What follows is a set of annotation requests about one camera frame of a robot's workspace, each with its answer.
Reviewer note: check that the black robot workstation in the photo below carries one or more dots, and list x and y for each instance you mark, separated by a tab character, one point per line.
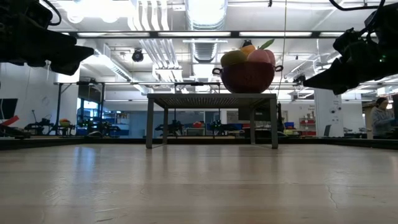
174	127
40	126

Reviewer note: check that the dark flat monitor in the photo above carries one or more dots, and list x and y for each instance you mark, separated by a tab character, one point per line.
7	109

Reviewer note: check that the person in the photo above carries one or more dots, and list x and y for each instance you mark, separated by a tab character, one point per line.
381	119

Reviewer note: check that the long yellow melon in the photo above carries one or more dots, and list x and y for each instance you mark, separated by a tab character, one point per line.
247	49

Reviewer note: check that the black ceiling spotlight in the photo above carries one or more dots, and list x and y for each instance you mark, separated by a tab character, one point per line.
299	79
137	56
247	43

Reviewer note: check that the white square pillar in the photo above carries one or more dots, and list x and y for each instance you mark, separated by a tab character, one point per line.
328	115

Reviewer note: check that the grey perforated metal riser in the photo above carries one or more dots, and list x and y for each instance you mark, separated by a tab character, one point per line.
211	100

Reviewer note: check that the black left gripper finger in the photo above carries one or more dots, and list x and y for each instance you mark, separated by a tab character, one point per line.
70	54

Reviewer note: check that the silver ceiling air duct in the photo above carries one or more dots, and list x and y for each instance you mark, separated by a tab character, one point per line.
206	18

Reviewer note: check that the purple metal colander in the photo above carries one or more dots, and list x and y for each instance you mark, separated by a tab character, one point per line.
247	79

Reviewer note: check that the pink peach green leaf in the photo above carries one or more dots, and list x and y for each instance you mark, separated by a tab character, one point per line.
261	56

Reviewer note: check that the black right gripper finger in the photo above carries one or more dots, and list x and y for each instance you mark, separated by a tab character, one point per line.
335	77

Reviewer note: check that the beige melon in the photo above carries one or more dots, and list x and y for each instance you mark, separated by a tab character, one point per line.
233	58

